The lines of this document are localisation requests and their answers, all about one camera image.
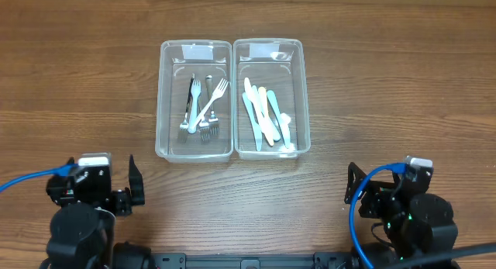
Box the black handled metal fork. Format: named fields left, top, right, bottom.
left=177, top=74, right=195, bottom=143

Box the metal utensil handle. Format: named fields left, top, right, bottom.
left=198, top=117, right=210, bottom=143

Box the white plastic utensil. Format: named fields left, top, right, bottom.
left=243, top=78, right=267, bottom=133

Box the light blue plastic knife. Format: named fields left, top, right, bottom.
left=242, top=92, right=262, bottom=151

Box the white plastic fork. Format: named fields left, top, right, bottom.
left=195, top=78, right=230, bottom=131
left=188, top=79, right=202, bottom=134

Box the pale blue plastic knife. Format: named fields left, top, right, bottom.
left=267, top=90, right=291, bottom=149

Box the yellow plastic knife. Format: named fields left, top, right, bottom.
left=258, top=87, right=274, bottom=147

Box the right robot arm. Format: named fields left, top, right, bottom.
left=343, top=156, right=458, bottom=268

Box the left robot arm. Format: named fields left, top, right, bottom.
left=40, top=153, right=145, bottom=268

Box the left clear plastic container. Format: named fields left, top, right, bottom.
left=155, top=40, right=234, bottom=163

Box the clear plastic container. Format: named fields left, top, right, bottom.
left=155, top=40, right=234, bottom=163
left=233, top=38, right=311, bottom=160

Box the right clear plastic container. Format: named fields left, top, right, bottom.
left=233, top=38, right=311, bottom=160

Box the right blue cable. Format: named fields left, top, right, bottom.
left=348, top=163, right=408, bottom=269

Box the blue cable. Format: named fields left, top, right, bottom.
left=348, top=163, right=408, bottom=269
left=0, top=163, right=78, bottom=195

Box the left blue cable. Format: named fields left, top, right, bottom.
left=0, top=163, right=78, bottom=195

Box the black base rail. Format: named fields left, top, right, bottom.
left=112, top=241, right=396, bottom=269

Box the black cable bottom right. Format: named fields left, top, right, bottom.
left=371, top=241, right=496, bottom=269

